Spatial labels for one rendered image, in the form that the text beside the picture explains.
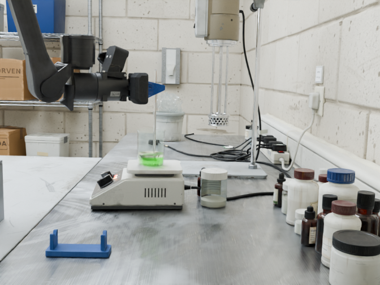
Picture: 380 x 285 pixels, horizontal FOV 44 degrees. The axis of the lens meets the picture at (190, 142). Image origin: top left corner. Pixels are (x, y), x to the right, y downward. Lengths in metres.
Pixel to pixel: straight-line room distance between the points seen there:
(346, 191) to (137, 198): 0.43
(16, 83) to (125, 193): 2.33
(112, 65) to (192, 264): 0.44
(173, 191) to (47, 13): 2.38
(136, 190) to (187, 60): 2.50
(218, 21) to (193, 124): 2.13
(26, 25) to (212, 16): 0.62
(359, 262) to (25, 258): 0.49
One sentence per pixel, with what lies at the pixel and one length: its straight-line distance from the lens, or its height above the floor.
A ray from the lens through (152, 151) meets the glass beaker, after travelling 1.00.
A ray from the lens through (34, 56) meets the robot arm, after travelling 0.92.
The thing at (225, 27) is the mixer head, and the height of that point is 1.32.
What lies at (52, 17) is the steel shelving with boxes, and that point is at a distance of 3.23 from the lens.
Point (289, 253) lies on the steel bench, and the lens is 0.81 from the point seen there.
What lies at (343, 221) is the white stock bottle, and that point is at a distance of 0.75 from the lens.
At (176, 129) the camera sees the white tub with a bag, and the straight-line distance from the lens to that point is 2.01.
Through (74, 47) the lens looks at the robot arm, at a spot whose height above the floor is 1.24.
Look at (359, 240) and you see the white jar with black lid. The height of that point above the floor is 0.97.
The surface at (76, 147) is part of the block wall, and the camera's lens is 3.56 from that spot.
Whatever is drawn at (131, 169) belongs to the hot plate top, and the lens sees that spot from 0.99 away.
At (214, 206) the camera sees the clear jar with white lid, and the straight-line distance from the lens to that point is 1.03.
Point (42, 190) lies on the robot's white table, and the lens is 1.20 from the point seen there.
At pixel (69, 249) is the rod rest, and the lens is 0.78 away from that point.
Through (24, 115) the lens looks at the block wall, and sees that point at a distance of 3.64.
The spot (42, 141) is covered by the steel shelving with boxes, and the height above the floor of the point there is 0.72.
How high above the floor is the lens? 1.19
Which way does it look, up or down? 8 degrees down
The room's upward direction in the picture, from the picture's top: 1 degrees clockwise
